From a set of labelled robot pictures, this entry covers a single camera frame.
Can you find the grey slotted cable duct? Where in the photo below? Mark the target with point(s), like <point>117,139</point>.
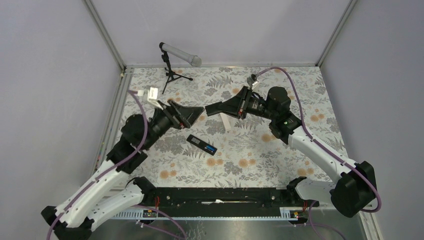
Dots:
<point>214,213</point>

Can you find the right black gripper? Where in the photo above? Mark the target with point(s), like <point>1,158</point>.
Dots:
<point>237,106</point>

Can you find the black remote control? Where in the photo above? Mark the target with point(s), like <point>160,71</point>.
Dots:
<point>197,142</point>

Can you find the aluminium frame post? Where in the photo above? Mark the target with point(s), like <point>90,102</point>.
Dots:
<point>93,12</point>

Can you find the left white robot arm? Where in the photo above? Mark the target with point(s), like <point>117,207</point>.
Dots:
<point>81,214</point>

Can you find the grey microphone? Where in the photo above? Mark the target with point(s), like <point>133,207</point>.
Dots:
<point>193,60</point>

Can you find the black remote battery cover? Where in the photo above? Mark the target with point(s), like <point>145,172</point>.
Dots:
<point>213,109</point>

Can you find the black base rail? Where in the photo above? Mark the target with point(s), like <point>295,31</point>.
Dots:
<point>267,196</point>

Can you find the black tripod microphone stand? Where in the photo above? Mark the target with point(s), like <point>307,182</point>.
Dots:
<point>171,75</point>

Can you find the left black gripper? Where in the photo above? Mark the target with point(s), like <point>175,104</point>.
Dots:
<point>187,115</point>

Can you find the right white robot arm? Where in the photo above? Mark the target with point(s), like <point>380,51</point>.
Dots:
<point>353,184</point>

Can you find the floral table mat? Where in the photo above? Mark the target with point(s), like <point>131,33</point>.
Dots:
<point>248,155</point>

